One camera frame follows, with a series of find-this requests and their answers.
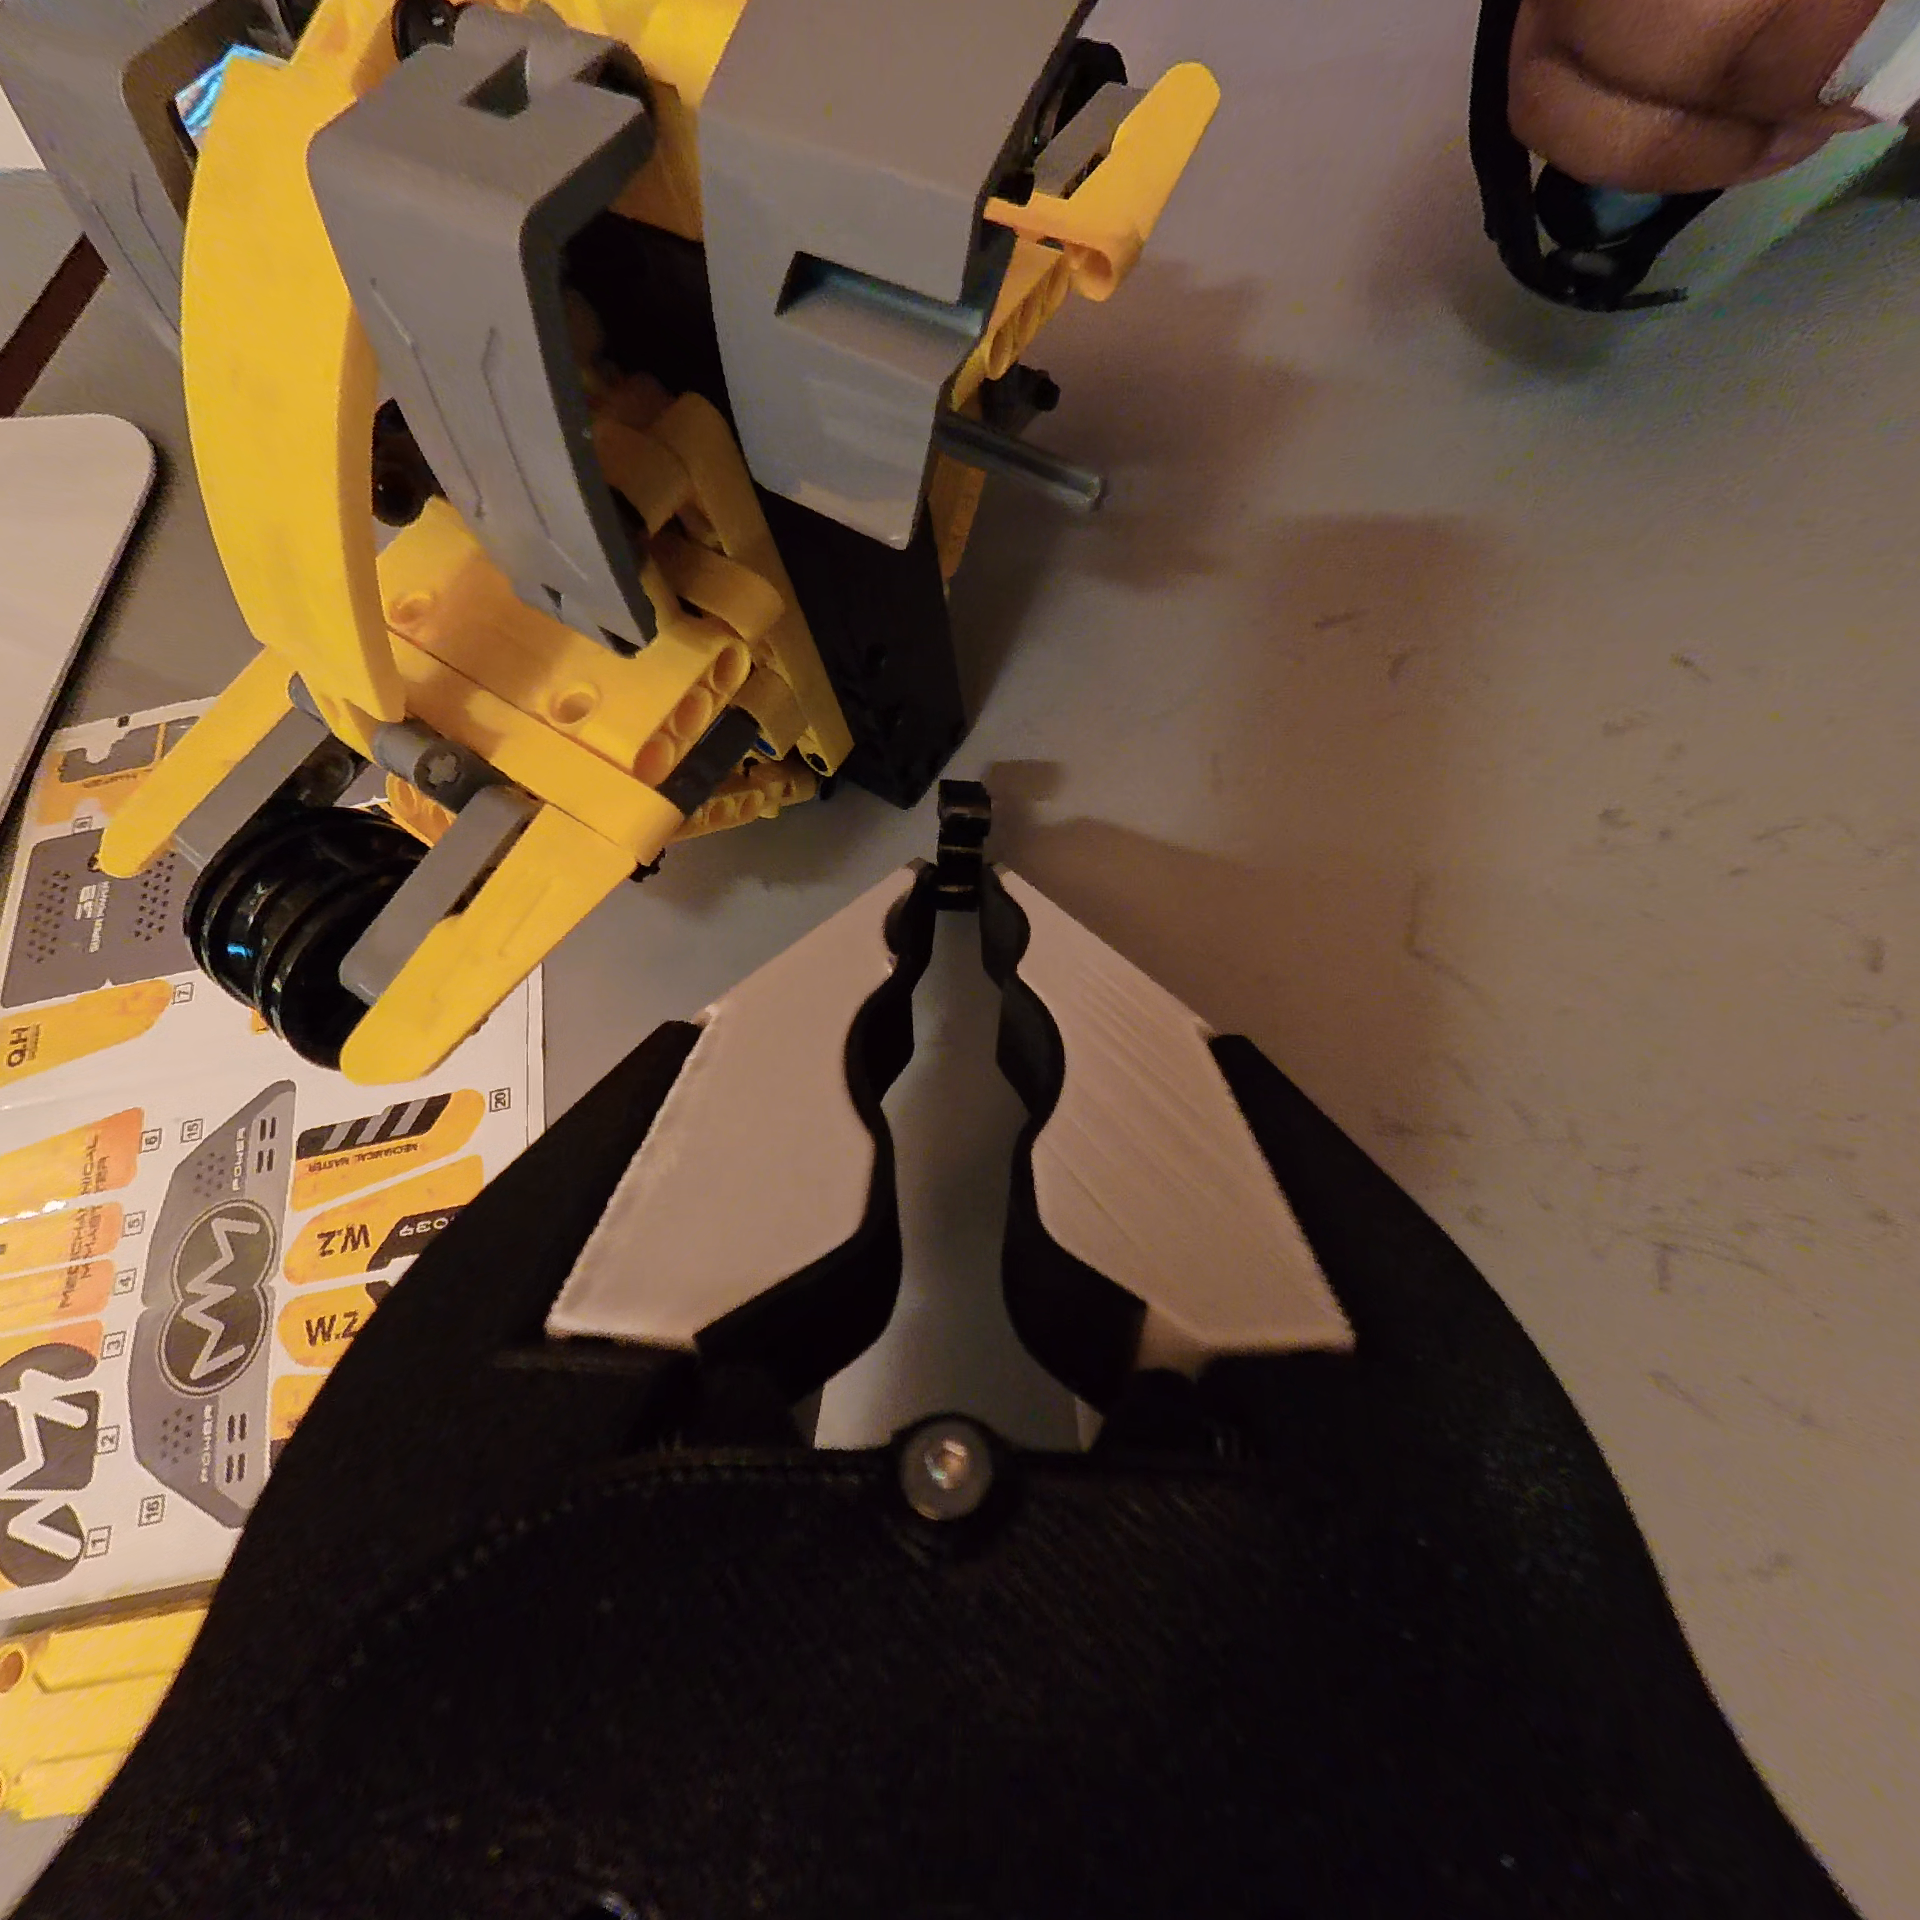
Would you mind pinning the yellow sticker sheet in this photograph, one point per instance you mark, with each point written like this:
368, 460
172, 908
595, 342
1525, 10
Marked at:
182, 1202

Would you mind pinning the white book stand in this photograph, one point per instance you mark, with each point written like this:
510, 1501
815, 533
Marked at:
60, 570

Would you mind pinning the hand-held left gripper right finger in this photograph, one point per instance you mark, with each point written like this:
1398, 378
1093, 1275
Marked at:
1184, 1202

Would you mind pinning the person's right hand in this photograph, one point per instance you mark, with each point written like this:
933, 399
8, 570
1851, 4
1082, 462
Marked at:
1652, 90

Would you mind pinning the dark grey axle rod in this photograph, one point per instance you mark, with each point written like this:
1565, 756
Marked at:
1037, 466

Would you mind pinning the yellow toy brick vehicle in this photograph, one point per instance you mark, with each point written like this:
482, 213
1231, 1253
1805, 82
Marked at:
494, 675

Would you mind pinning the flat yellow brick panel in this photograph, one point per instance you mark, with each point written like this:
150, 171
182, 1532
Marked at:
77, 1695

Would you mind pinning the black brick connector piece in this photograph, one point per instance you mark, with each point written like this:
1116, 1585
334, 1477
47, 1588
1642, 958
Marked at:
965, 841

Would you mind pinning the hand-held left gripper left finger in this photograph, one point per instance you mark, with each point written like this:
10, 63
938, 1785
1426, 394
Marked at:
720, 1202

